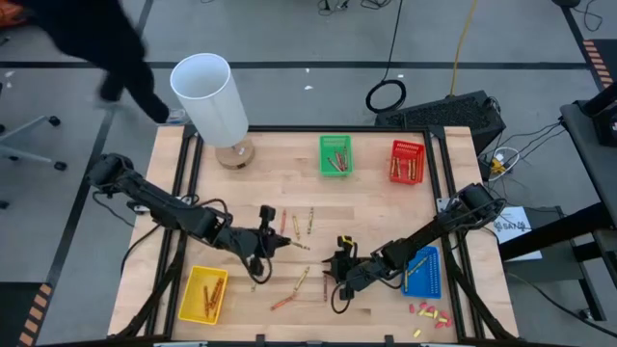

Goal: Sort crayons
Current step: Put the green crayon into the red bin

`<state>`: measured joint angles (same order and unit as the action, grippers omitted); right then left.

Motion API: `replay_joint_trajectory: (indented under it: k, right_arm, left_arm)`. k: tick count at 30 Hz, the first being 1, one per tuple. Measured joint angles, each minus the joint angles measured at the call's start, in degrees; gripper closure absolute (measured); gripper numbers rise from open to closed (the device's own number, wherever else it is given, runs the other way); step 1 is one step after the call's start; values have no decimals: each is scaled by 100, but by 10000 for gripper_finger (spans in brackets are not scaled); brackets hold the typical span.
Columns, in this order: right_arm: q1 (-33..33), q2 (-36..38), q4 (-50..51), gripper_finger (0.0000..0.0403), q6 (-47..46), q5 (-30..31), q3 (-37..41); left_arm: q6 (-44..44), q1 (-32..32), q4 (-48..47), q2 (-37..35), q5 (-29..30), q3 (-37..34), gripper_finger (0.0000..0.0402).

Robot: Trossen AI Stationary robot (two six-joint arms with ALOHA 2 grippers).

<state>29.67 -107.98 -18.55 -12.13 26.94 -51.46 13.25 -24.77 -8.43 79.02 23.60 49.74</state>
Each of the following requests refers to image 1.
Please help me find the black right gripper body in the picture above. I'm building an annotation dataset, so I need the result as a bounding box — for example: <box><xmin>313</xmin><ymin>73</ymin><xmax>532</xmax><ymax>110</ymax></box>
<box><xmin>332</xmin><ymin>235</ymin><xmax>385</xmax><ymax>302</ymax></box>

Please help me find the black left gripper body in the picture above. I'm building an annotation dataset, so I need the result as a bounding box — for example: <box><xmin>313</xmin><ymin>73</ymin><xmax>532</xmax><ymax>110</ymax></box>
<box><xmin>221</xmin><ymin>205</ymin><xmax>292</xmax><ymax>277</ymax></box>

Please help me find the yellow plastic basket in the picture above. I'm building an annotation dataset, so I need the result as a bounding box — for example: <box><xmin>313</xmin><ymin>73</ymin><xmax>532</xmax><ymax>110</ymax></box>
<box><xmin>176</xmin><ymin>264</ymin><xmax>230</xmax><ymax>327</ymax></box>

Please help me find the blue plastic basket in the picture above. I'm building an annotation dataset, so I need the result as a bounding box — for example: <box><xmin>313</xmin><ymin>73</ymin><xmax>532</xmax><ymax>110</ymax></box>
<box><xmin>402</xmin><ymin>245</ymin><xmax>443</xmax><ymax>300</ymax></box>

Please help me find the green plastic basket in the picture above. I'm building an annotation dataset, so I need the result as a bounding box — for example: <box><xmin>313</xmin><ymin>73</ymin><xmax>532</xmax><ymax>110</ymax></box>
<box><xmin>318</xmin><ymin>134</ymin><xmax>355</xmax><ymax>177</ymax></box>

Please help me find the red plastic basket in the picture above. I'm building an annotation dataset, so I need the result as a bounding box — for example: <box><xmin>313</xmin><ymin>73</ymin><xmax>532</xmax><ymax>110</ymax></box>
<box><xmin>389</xmin><ymin>139</ymin><xmax>427</xmax><ymax>186</ymax></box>

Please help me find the white shade wooden base lamp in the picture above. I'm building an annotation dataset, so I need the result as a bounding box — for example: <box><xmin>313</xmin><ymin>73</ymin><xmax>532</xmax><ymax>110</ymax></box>
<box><xmin>169</xmin><ymin>52</ymin><xmax>255</xmax><ymax>171</ymax></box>

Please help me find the white paper sheet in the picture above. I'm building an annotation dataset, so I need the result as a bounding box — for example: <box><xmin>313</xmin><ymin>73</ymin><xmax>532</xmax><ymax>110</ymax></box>
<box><xmin>490</xmin><ymin>205</ymin><xmax>544</xmax><ymax>262</ymax></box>

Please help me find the black perforated computer case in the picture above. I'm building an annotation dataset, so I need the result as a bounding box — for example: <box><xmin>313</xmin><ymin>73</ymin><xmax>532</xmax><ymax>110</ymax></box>
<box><xmin>374</xmin><ymin>90</ymin><xmax>507</xmax><ymax>155</ymax></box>

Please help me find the grey base office chair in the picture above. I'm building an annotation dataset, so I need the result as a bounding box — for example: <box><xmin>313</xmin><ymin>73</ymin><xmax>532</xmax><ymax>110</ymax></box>
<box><xmin>0</xmin><ymin>114</ymin><xmax>68</xmax><ymax>211</ymax></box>

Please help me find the person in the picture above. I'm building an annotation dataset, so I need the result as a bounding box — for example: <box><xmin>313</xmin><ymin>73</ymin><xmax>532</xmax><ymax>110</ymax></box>
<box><xmin>9</xmin><ymin>0</ymin><xmax>189</xmax><ymax>125</ymax></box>

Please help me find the black side table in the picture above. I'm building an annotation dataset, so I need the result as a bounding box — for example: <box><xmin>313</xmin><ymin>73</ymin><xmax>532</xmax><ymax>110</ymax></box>
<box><xmin>498</xmin><ymin>81</ymin><xmax>617</xmax><ymax>324</ymax></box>

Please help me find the orange office chair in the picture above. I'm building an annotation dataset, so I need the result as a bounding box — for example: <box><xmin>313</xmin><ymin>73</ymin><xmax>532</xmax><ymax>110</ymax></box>
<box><xmin>0</xmin><ymin>0</ymin><xmax>28</xmax><ymax>28</ymax></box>

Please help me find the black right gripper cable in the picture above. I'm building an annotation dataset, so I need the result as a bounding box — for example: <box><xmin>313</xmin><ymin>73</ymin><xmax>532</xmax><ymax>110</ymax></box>
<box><xmin>330</xmin><ymin>283</ymin><xmax>352</xmax><ymax>315</ymax></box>

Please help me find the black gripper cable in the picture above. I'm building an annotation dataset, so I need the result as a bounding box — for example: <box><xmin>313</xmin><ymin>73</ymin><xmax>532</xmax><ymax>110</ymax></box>
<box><xmin>240</xmin><ymin>240</ymin><xmax>274</xmax><ymax>285</ymax></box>
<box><xmin>330</xmin><ymin>283</ymin><xmax>352</xmax><ymax>315</ymax></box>

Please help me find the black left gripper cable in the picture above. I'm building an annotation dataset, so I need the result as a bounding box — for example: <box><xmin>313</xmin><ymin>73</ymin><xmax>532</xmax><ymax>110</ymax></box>
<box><xmin>240</xmin><ymin>240</ymin><xmax>274</xmax><ymax>285</ymax></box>

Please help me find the black power cable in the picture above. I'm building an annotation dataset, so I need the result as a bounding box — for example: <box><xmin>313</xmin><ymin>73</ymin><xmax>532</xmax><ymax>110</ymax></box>
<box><xmin>120</xmin><ymin>224</ymin><xmax>163</xmax><ymax>276</ymax></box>

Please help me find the black coiled cable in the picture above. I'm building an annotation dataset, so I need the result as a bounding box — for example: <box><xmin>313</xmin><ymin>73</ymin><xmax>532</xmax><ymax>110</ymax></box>
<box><xmin>364</xmin><ymin>0</ymin><xmax>408</xmax><ymax>115</ymax></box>

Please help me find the yellow cable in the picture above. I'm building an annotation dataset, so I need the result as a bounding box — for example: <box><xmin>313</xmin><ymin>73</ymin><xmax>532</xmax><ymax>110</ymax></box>
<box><xmin>448</xmin><ymin>0</ymin><xmax>479</xmax><ymax>97</ymax></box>

